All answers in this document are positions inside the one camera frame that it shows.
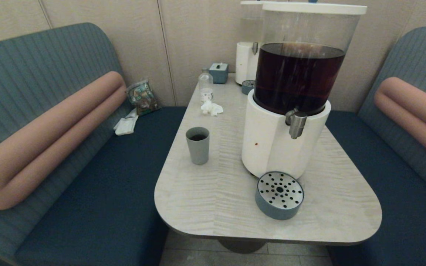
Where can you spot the white napkin pack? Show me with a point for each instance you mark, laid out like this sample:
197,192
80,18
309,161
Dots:
126,125

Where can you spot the small metal water dispenser tap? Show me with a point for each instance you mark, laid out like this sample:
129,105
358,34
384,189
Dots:
254,48

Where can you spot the large dark tea dispenser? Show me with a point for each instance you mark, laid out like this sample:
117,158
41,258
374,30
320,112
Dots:
268,147

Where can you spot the colourful snack bag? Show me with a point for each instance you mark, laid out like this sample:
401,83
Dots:
142,98

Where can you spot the pink bolster cushion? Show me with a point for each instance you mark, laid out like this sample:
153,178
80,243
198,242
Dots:
50,140
412,107

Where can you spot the crumpled white tissue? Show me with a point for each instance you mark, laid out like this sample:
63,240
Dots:
211,108

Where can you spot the clear plastic bottle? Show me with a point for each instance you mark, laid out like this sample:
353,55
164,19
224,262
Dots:
205,83

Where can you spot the grey plastic cup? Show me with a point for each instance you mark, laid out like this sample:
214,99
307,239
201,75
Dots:
198,151

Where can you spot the dark blue bench seat cushion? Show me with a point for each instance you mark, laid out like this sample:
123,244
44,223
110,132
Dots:
401,207
105,192

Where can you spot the white water dispenser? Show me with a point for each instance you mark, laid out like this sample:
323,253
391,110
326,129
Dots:
243,62

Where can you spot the small round drip tray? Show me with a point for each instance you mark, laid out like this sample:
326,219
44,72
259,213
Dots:
247,88

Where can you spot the metal tea dispenser tap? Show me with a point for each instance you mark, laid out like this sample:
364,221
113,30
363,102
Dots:
296,123

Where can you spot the large round perforated drip tray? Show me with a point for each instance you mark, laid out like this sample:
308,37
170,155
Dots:
277,208

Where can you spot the blue-grey tissue box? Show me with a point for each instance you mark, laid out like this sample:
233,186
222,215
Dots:
218,74

